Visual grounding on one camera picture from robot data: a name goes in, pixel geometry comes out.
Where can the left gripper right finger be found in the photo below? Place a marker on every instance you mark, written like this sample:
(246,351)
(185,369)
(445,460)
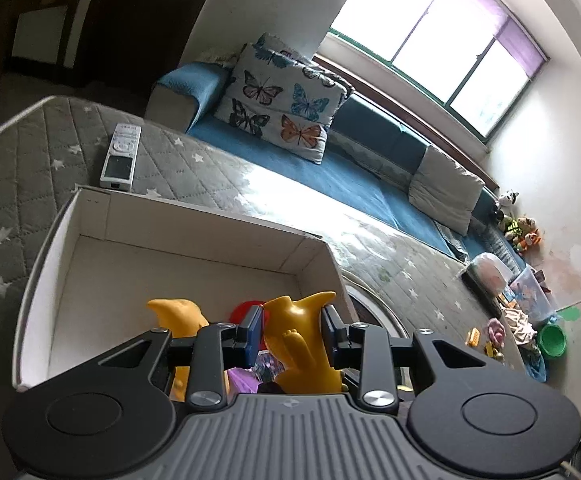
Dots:
(362,352)

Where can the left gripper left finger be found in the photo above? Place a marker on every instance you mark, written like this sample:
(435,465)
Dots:
(217,348)

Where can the orange rubber duck toy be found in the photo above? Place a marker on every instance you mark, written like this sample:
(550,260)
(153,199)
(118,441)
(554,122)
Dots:
(184,319)

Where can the red ball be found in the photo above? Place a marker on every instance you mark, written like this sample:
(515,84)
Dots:
(239,313)

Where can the white cardboard box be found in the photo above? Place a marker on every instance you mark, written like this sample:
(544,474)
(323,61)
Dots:
(108,253)

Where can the clear plastic toy bin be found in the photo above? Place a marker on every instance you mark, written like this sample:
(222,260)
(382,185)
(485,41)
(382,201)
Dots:
(531,298)

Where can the grey sofa cushion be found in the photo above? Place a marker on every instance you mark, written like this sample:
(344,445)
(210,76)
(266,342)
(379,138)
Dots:
(444,190)

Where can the green plastic bowl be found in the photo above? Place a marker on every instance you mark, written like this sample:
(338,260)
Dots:
(552,341)

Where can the blue sofa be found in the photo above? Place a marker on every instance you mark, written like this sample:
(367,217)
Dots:
(369,160)

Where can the stuffed toys pile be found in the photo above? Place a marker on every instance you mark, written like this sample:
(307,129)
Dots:
(521,232)

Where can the white remote control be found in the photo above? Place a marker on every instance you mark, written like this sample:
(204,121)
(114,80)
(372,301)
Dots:
(120,161)

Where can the butterfly print pillow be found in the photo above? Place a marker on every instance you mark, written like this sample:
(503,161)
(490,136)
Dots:
(281,97)

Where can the grey star quilted mat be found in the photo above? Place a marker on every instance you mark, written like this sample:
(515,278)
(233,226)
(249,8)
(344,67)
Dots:
(56,145)

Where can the dark wooden door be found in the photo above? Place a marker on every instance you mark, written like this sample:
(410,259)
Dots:
(125,46)

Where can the window with green frame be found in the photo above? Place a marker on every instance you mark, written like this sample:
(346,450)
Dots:
(471,57)

